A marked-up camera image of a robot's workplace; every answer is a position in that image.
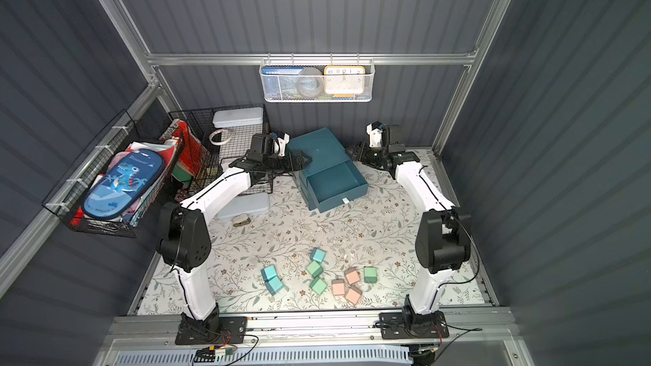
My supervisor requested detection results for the blue dinosaur pencil case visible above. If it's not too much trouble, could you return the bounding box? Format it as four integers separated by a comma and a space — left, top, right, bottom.
81, 148, 165, 221

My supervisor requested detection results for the pink plug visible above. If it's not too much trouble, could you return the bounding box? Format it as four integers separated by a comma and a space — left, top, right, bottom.
345, 286, 362, 306
344, 267, 361, 286
332, 279, 346, 297

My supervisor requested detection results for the grey plastic box lid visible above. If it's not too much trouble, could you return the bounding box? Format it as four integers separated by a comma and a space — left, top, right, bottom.
212, 107, 264, 129

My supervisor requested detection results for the pink plug bottom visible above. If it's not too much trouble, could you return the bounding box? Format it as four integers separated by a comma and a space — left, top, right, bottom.
345, 286, 362, 306

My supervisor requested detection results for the red patterned bag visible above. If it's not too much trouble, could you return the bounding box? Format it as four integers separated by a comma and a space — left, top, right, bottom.
159, 119, 207, 177

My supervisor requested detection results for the teal drawer cabinet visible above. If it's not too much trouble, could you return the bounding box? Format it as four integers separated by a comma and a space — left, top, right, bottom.
288, 128, 369, 214

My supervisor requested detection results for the yellow alarm clock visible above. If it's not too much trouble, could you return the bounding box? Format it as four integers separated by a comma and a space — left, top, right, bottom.
323, 65, 366, 97

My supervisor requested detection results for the green plug right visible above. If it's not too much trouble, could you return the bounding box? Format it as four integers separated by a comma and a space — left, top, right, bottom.
363, 267, 378, 284

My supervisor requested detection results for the green plug lower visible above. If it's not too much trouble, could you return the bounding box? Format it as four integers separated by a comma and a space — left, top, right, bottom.
310, 277, 328, 296

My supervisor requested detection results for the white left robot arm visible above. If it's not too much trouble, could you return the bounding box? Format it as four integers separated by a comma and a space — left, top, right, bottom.
157, 133, 312, 337

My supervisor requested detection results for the black wire side basket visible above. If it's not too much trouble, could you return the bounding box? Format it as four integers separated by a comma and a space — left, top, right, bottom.
42, 110, 183, 238

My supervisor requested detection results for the pink plug left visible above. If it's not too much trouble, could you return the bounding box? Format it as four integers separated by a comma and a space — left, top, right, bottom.
332, 279, 346, 297

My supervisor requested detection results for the blue book in basket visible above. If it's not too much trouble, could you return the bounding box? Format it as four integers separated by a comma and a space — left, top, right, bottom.
261, 66, 303, 99

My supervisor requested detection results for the green plug upper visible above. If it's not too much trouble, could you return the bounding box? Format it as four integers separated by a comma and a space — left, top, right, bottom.
306, 261, 324, 278

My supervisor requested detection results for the grey tape roll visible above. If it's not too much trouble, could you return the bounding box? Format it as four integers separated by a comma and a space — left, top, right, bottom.
296, 67, 323, 99

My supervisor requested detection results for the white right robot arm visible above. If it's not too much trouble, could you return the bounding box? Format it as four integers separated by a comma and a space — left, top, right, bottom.
347, 121, 473, 337

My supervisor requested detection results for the green plug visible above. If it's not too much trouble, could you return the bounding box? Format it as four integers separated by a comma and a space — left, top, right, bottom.
310, 277, 328, 296
306, 261, 324, 278
363, 267, 378, 284

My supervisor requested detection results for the black wire floor crate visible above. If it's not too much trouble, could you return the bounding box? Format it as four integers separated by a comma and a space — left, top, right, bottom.
168, 104, 270, 195

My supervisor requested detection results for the light blue flat case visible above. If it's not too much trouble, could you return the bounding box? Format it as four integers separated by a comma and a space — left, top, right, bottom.
216, 193, 271, 220

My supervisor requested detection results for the teal plug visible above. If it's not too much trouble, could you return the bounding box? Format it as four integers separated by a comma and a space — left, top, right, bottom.
265, 277, 284, 295
310, 247, 326, 264
261, 265, 277, 282

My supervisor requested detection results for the pink plug top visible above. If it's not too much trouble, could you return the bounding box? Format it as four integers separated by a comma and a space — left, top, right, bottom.
344, 267, 361, 286

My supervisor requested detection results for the white wire wall basket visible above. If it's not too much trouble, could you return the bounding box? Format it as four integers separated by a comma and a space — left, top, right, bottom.
259, 60, 376, 103

